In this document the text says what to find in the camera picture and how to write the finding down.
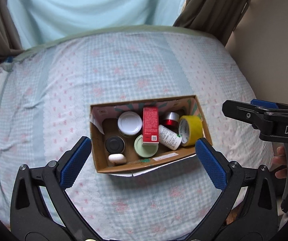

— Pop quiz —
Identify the yellow tape roll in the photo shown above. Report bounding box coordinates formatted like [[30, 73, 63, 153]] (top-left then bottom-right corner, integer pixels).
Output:
[[178, 115, 203, 147]]

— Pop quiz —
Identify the silver and red can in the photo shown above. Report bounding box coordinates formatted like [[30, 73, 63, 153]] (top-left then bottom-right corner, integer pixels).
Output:
[[163, 111, 180, 127]]

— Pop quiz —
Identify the white earbuds case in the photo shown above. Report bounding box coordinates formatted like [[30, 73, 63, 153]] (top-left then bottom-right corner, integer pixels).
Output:
[[108, 153, 126, 165]]

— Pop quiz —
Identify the red carton box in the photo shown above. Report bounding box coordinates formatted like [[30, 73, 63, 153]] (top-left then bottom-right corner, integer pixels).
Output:
[[142, 106, 159, 145]]

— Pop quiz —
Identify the black lidded jar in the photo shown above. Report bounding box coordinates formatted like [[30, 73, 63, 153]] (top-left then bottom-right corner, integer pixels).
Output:
[[105, 136, 125, 154]]

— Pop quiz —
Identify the white lidded jar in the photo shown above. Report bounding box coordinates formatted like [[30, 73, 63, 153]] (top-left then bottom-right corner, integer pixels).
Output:
[[117, 111, 142, 136]]

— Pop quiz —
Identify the person's right hand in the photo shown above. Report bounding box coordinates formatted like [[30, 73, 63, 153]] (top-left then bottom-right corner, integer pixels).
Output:
[[272, 146, 287, 179]]

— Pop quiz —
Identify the white cylindrical bottle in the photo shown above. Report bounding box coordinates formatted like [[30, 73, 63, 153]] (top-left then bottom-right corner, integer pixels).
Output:
[[159, 125, 182, 150]]

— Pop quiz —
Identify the dark brown curtain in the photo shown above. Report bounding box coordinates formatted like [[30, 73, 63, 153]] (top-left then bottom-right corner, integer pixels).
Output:
[[174, 0, 251, 45]]

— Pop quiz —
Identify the green lidded jar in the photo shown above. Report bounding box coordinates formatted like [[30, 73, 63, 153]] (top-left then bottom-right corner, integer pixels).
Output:
[[133, 135, 159, 158]]

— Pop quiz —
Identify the checked floral bed sheet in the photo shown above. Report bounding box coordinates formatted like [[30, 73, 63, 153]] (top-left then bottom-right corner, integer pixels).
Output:
[[0, 27, 273, 240]]

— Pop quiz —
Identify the brown cardboard box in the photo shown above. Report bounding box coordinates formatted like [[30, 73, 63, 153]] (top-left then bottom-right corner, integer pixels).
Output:
[[90, 95, 211, 175]]

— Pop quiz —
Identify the light blue curtain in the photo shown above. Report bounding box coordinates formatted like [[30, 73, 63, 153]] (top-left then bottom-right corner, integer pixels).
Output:
[[7, 0, 186, 49]]

